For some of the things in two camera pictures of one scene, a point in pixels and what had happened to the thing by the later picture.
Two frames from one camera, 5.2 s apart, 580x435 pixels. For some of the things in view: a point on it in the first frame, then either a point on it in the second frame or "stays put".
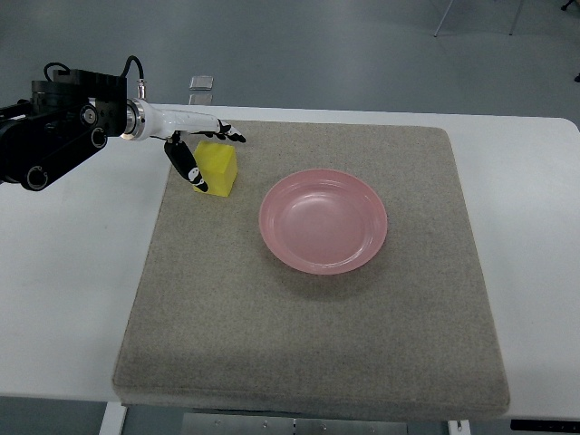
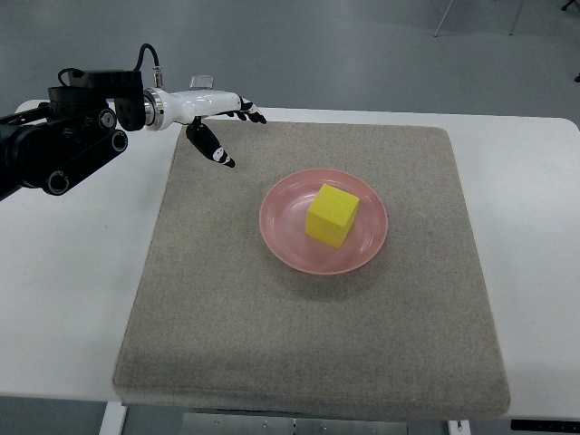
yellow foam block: [217, 164] → [332, 215]
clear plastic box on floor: [203, 82] stays put
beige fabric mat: [342, 277] stays put
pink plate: [323, 221] stays put
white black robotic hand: [142, 120] → [164, 109]
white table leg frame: [113, 419] stays put
